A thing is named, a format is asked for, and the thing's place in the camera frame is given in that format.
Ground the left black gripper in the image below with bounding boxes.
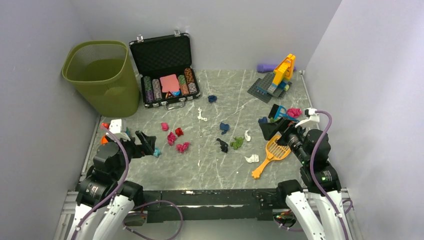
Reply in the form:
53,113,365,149
105,129,156,180

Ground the light blue paper scrap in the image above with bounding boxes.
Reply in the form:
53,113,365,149
153,148,162,158

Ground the orange slotted plastic scoop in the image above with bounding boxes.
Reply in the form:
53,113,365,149
251,134,291,180

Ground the black poker chip case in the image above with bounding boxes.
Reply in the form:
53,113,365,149
128,30,202,110

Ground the yellow brick toy tower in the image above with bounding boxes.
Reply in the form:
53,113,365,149
267,53,296,94

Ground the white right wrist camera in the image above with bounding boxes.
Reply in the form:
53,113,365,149
295,108,320,129

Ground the black base bar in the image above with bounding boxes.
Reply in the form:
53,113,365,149
143,188,288,223

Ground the green paper scrap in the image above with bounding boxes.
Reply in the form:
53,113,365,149
230,136,244,150

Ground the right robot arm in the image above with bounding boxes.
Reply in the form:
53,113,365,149
259,118,352,240

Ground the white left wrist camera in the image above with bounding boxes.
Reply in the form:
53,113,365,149
106,118,131,142

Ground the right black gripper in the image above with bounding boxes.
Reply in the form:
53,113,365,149
259,115,310,164

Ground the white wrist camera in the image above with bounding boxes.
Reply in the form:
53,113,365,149
295,108,320,129
106,118,131,142

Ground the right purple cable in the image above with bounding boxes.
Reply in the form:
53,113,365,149
273,110,354,240

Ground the orange ring toy with bricks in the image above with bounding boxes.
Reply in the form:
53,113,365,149
100,123,110,145

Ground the magenta paper scrap lower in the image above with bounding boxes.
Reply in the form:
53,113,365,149
176,142,190,153

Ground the blue hand brush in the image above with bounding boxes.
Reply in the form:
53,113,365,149
268,104,299,122

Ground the pink paper scrap right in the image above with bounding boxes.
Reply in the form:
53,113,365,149
286,108,303,119

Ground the dark blue paper scrap far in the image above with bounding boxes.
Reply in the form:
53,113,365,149
207,95,218,103

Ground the pink paper scrap small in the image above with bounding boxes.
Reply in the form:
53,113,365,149
160,122,169,131

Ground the blue paper scrap centre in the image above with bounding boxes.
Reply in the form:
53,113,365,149
219,122,230,135

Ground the red paper scrap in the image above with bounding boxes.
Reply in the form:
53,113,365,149
175,127,184,137

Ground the grey brick baseplate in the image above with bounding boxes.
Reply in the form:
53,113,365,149
247,72,292,103

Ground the magenta paper scrap upper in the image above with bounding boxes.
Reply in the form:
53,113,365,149
167,132,177,146

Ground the white paper scrap near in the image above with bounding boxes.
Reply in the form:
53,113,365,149
244,154,260,164

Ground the dark blue scrap right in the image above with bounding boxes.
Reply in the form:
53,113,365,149
258,116,268,124

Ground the pink card deck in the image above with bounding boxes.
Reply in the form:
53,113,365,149
159,74,180,93

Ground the purple cylinder toy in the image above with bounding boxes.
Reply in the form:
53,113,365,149
256,63,278,73

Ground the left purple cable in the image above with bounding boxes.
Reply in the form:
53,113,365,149
69,127,184,240

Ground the black paper scrap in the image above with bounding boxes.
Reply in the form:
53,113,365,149
216,138,229,153

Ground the white paper scrap small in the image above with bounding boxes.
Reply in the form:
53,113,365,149
244,130,252,142

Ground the magenta paper scrap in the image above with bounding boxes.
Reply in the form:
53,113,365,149
176,142,190,153
167,132,177,146

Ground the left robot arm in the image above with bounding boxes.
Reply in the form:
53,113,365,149
67,131,157,240

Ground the purple cable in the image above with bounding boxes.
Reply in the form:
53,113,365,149
69,127,184,240
273,110,354,240

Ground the white paper scrap far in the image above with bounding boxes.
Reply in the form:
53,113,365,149
197,107,208,122

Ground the olive green mesh wastebasket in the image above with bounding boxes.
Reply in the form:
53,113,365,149
61,40,141,118

